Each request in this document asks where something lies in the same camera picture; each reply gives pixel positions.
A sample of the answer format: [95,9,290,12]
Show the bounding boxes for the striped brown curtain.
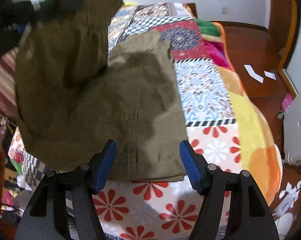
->
[0,48,19,122]

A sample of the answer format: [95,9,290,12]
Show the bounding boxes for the olive khaki pants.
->
[15,0,187,182]

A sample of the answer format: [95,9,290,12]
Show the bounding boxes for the white paper on floor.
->
[244,64,264,83]

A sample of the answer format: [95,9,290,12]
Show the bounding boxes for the orange yellow fleece blanket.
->
[196,20,283,204]

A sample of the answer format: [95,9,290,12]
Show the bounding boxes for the patchwork patterned bed quilt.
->
[15,3,236,239]

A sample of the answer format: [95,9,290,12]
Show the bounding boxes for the white cabinet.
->
[283,91,301,166]

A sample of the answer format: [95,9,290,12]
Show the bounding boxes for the small white paper scrap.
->
[264,71,276,80]

